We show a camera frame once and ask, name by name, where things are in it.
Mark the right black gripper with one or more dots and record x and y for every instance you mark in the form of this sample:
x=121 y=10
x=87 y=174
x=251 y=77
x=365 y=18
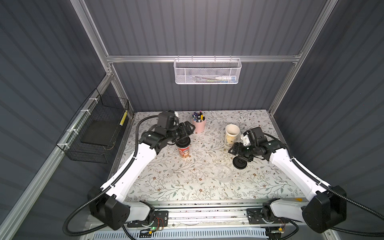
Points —
x=237 y=149

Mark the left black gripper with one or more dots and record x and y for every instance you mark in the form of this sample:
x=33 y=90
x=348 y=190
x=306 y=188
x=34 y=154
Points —
x=184 y=130

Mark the black cup lid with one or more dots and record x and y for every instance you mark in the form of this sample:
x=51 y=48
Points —
x=239 y=163
x=183 y=143

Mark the red patterned paper cup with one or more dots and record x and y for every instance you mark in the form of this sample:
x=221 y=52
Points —
x=184 y=153

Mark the beige patterned paper cup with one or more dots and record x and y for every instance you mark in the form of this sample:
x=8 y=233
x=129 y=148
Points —
x=232 y=132

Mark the clear leak-proof film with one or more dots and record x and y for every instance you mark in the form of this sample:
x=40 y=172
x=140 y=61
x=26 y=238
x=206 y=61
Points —
x=223 y=174

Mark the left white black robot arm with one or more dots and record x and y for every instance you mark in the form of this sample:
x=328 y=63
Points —
x=107 y=203

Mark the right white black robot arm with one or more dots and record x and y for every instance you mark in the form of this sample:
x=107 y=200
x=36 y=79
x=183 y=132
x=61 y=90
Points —
x=326 y=206

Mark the pink pen holder cup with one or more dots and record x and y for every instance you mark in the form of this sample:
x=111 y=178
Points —
x=199 y=126

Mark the marker in white basket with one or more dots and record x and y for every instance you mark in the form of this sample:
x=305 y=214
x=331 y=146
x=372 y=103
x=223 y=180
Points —
x=226 y=79

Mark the white wire mesh basket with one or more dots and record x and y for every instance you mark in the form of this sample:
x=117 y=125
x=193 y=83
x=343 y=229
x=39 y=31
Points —
x=202 y=71

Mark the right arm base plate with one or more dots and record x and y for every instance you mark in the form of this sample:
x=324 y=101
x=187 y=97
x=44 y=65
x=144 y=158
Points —
x=255 y=216

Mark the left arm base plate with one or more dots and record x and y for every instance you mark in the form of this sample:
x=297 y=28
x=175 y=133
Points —
x=155 y=219

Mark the black wire basket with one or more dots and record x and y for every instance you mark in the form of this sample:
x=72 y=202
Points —
x=95 y=134

